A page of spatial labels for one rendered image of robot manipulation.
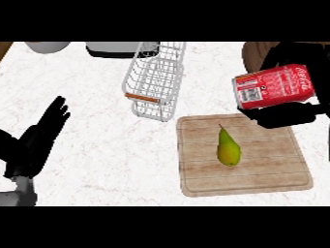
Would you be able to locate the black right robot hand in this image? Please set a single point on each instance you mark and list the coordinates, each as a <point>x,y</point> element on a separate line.
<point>321,68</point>

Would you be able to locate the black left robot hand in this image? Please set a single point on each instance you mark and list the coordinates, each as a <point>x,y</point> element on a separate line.
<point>35,142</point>

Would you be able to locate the red soda can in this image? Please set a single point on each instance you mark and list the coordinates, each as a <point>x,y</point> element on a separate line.
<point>274,86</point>

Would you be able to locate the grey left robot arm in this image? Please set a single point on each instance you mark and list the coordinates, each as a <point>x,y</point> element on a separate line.
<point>19,193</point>

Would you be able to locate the round brown wooden board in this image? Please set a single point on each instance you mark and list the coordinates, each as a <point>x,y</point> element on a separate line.
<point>256,56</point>

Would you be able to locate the wooden cutting board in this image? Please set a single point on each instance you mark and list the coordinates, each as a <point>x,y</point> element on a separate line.
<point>244,158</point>

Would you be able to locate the pale grey bowl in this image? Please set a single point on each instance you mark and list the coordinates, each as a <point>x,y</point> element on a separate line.
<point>48,46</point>

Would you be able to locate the green pear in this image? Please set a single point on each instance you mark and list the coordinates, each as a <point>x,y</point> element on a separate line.
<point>228,149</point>

